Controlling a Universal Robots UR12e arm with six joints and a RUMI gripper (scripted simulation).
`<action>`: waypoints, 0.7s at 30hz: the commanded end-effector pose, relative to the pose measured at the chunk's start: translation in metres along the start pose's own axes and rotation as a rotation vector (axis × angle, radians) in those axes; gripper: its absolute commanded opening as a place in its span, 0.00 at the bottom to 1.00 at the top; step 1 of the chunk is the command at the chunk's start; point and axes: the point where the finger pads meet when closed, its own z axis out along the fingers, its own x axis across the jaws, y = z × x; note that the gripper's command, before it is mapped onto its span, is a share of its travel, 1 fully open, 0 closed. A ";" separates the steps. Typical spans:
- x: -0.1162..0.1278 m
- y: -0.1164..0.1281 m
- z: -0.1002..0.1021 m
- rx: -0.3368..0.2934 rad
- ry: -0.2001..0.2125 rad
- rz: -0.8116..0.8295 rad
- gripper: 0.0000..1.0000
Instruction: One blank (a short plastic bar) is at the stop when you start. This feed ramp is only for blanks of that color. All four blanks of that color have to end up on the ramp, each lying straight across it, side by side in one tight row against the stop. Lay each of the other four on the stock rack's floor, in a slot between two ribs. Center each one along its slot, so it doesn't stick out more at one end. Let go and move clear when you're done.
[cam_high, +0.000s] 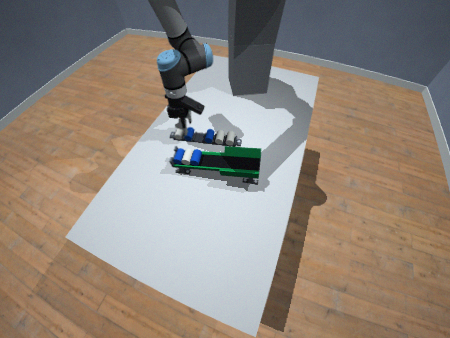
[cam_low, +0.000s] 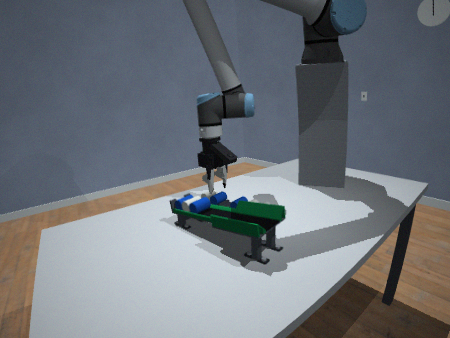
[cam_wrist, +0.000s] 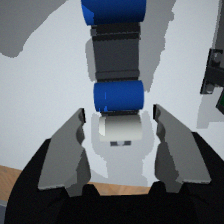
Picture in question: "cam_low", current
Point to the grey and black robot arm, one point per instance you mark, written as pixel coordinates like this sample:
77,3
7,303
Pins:
335,17

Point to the blue cylinder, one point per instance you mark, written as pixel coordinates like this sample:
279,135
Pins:
200,205
234,203
218,198
178,203

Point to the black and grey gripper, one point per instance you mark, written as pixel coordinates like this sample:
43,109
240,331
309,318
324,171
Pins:
209,160

